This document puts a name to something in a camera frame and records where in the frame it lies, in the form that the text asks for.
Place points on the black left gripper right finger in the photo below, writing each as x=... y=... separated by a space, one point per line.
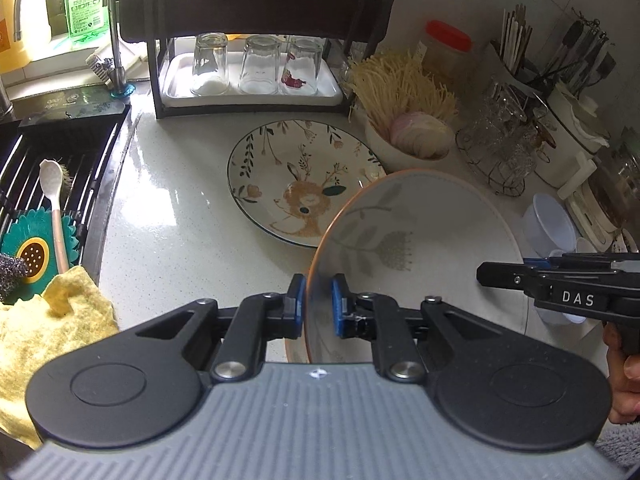
x=494 y=384

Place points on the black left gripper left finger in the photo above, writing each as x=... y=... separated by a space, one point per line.
x=138 y=385

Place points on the small white bowl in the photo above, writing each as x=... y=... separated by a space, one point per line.
x=547 y=227

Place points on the grey floral plate orange rim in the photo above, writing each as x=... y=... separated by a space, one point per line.
x=413 y=234

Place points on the right hand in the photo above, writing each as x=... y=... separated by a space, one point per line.
x=623 y=376

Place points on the yellow cloth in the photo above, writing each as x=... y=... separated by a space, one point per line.
x=70 y=313

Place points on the steel wool scrubber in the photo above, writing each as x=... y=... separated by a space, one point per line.
x=13 y=271

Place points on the green sunflower sink mat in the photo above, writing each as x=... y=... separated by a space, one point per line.
x=30 y=238

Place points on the garlic bulb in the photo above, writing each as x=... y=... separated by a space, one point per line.
x=421 y=135

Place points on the white bowl with noodles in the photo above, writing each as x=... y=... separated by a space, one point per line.
x=394 y=160

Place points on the white chopstick holder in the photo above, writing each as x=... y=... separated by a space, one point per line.
x=507 y=55

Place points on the white deer pattern plate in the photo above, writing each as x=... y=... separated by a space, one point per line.
x=292 y=177

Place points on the red lid plastic jar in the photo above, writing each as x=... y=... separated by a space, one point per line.
x=444 y=52

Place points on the dried noodle bundle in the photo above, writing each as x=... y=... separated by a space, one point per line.
x=390 y=84

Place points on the white drip tray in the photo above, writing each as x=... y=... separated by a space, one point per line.
x=175 y=90

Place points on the left clear glass cup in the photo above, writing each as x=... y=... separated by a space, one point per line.
x=210 y=68

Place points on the clear glass cup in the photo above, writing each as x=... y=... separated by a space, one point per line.
x=210 y=68
x=301 y=67
x=260 y=63

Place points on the middle clear glass cup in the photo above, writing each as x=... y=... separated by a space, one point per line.
x=260 y=63

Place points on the right clear glass cup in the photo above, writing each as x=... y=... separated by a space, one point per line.
x=301 y=67

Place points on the green label bottle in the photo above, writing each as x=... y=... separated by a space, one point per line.
x=86 y=19

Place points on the dark dish rack shelf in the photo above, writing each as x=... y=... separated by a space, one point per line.
x=159 y=23

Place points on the wire basket of glasses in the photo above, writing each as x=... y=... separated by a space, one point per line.
x=506 y=137

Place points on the white spoon pink handle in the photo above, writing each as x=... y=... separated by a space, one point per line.
x=51 y=180

